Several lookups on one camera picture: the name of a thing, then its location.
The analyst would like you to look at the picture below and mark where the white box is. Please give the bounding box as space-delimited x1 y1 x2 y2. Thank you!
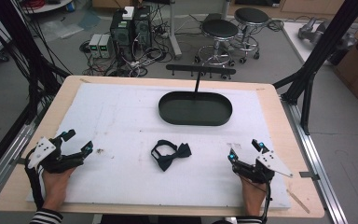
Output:
121 6 136 21

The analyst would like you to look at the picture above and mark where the wooden table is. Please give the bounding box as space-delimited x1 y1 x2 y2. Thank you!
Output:
0 75 325 218

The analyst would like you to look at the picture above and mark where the aluminium rail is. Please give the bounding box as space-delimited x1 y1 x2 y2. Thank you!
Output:
0 102 49 210
280 95 350 224

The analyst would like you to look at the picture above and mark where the black round stool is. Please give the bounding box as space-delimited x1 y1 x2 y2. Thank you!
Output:
229 7 270 64
194 19 241 80

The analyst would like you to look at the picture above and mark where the black bow tie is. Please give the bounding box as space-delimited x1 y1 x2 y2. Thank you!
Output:
150 139 193 173

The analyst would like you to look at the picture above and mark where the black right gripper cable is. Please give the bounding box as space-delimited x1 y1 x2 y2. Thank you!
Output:
238 174 273 224

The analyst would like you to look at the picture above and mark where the grey power supply unit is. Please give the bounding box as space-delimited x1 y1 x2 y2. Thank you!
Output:
98 34 114 60
88 33 103 59

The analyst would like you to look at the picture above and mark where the black computer tower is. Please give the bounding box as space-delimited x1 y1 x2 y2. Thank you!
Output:
132 5 153 50
109 9 136 62

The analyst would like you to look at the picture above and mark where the person's striped sleeve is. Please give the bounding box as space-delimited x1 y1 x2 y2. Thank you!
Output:
29 207 64 224
236 215 264 224

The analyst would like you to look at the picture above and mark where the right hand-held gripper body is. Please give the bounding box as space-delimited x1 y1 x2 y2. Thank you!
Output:
232 150 295 185

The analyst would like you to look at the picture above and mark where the tangle of floor cables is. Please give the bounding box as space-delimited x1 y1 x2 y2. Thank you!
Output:
79 3 206 78

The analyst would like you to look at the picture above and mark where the person's right striped sleeve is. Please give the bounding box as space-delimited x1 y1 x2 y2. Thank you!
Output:
236 215 264 224

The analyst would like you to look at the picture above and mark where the person's left hand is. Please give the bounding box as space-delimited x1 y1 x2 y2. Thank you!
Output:
41 167 76 213

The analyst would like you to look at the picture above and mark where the person's right hand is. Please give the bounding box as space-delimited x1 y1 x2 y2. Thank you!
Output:
240 176 268 217

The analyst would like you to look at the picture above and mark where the white foam mat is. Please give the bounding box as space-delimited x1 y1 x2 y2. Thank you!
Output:
25 82 293 210

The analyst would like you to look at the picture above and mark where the wooden stick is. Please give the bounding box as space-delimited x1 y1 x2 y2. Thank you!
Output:
285 188 311 215

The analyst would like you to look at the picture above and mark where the black oval tray rack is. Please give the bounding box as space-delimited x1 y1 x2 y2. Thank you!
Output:
158 63 237 127

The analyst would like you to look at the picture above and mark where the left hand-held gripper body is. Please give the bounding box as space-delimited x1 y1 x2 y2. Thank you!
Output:
26 136 85 175

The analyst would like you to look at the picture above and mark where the black metal frame stand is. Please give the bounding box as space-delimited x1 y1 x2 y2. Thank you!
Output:
0 0 73 185
271 0 358 136

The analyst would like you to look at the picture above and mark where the person's left striped sleeve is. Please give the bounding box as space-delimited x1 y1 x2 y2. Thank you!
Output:
29 207 64 224

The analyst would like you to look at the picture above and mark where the grey table leg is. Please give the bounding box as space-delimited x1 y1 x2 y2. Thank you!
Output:
166 0 183 61

